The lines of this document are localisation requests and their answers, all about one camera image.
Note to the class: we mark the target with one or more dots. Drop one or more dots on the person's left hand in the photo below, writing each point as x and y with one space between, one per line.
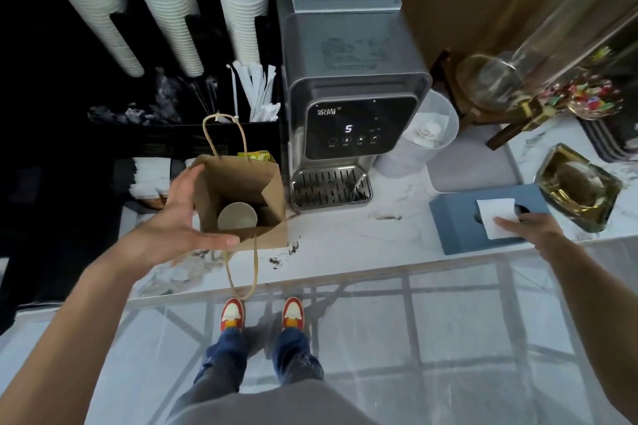
172 230

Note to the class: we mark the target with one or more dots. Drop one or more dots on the person's right hand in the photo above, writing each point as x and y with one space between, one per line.
536 229

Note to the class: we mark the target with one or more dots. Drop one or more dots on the person's right fingers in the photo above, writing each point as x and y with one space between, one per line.
509 225

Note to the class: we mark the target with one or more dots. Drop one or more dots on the person's left thumb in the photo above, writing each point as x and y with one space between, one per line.
209 240

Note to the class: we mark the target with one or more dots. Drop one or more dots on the white tissue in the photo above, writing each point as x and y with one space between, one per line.
492 214

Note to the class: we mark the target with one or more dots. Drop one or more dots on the brown paper bag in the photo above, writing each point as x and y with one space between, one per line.
239 190

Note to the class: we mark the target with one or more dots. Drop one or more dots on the person's right forearm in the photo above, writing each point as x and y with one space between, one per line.
593 320

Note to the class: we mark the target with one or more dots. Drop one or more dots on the person's left forearm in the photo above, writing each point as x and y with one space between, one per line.
65 340

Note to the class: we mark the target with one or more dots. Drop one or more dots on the white paper cup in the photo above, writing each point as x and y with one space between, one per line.
237 217

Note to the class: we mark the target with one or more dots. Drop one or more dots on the blue tissue box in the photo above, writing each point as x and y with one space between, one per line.
463 225

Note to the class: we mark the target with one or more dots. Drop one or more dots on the grey tray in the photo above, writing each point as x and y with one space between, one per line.
473 160

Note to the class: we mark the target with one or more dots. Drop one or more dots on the person's left red white shoe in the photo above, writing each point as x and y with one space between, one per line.
232 314

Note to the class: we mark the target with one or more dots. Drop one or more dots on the person's red white shoe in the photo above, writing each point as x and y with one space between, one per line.
232 314
293 312

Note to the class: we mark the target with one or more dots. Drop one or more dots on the gold glass ashtray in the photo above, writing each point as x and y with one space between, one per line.
578 186

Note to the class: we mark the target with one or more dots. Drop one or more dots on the stack of white napkins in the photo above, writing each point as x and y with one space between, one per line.
149 178

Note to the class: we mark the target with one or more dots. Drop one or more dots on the yellow tea packet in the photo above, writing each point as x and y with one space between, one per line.
256 156

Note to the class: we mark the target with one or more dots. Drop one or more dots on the person's right red white shoe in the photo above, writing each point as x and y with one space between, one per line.
293 312

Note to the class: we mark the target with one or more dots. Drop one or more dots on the white plastic bin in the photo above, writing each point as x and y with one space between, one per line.
423 133

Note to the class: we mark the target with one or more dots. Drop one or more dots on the blue jeans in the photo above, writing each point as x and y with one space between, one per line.
259 357

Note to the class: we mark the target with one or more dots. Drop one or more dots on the stack of dark plates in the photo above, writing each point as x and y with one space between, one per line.
608 138

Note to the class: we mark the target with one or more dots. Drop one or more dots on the bundle of black stirrers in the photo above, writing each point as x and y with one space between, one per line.
164 98

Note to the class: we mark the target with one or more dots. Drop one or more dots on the bowl of colourful candies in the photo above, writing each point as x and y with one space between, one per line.
588 96

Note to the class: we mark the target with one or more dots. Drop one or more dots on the bundle of white wrapped straws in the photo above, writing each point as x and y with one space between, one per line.
256 91

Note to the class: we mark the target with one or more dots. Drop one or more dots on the grey shirt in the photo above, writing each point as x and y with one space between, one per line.
274 404

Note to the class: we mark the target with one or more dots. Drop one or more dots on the glass candy dispenser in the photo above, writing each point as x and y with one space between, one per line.
543 41

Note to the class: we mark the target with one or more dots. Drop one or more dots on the black cup dispenser rack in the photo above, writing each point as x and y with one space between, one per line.
65 121

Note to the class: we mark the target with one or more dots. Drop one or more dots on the silver water dispenser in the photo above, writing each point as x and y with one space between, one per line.
349 106

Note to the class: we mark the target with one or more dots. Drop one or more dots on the stack of white paper cups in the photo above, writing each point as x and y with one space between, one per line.
169 6
244 1
87 1

